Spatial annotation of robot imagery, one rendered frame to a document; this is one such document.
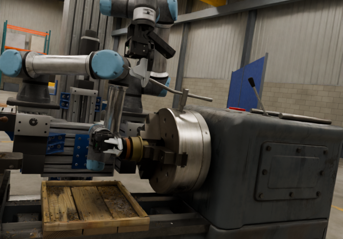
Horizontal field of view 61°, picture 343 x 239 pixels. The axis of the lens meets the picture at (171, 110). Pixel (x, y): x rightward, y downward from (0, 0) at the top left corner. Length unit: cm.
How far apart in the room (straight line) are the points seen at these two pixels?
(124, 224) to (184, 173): 24
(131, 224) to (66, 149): 73
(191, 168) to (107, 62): 54
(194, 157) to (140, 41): 42
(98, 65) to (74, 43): 54
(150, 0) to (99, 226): 71
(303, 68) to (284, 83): 94
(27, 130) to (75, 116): 35
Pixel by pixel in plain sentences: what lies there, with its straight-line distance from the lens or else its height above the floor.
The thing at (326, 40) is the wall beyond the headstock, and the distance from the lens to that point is 1236.
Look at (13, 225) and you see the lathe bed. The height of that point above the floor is 86.
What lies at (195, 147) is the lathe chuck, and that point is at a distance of 97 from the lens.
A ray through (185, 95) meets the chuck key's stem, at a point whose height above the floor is 129.
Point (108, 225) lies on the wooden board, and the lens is 92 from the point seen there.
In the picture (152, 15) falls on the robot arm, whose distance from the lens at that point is 101.
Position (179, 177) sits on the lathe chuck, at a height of 102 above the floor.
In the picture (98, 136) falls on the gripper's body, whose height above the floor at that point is 110.
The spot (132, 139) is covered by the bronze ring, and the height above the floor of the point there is 112.
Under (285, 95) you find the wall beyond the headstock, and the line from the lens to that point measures 1265.
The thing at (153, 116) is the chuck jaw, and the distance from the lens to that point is 111.
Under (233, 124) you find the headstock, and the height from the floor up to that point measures 122.
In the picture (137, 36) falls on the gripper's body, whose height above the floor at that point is 146.
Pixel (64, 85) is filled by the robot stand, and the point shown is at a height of 126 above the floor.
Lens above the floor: 129
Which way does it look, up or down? 3 degrees down
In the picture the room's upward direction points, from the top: 8 degrees clockwise
